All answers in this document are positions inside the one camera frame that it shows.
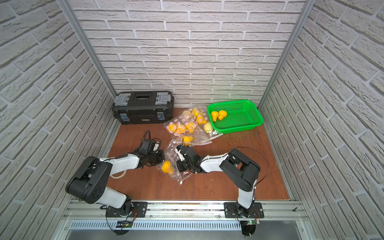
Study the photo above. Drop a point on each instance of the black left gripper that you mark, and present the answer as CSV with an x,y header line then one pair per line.
x,y
156,157

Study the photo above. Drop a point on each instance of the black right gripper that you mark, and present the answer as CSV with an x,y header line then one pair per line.
x,y
179,167

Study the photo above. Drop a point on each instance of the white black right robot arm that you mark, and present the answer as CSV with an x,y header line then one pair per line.
x,y
240,169

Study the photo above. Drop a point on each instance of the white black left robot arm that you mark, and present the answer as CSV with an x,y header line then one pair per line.
x,y
89,182

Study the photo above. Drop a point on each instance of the clear zip bag with pears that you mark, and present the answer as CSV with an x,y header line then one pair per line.
x,y
199,114

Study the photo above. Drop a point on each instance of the clear tape roll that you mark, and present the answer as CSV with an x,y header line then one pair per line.
x,y
120,176

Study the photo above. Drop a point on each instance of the black plastic toolbox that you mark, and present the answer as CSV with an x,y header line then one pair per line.
x,y
153,107

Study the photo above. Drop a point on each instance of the green plastic basket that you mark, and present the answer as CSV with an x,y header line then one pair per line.
x,y
242,115

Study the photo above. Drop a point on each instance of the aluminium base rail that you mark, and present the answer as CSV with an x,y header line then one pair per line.
x,y
180,215

